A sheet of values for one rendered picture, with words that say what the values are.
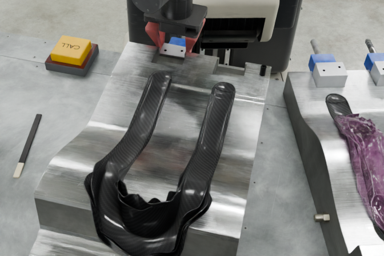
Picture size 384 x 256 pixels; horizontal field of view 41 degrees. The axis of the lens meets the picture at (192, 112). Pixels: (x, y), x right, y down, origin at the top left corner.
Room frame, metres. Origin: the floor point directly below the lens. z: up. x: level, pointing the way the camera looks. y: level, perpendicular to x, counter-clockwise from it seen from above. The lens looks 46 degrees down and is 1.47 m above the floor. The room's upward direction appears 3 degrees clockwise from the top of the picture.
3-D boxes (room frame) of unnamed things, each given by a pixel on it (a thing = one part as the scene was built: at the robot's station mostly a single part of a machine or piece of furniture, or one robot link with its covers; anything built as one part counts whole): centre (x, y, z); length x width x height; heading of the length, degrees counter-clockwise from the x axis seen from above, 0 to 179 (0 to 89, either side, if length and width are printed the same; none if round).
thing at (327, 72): (0.74, -0.24, 0.86); 0.13 x 0.05 x 0.05; 6
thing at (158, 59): (0.69, 0.04, 0.87); 0.05 x 0.05 x 0.04; 79
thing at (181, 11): (0.77, 0.04, 0.96); 0.10 x 0.07 x 0.07; 77
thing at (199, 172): (0.48, 0.03, 0.92); 0.35 x 0.16 x 0.09; 169
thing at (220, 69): (0.67, -0.06, 0.87); 0.05 x 0.05 x 0.04; 79
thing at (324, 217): (0.41, -0.19, 0.84); 0.02 x 0.01 x 0.02; 96
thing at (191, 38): (0.76, 0.03, 0.88); 0.07 x 0.07 x 0.09; 77
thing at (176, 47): (0.80, 0.03, 0.83); 0.13 x 0.05 x 0.05; 167
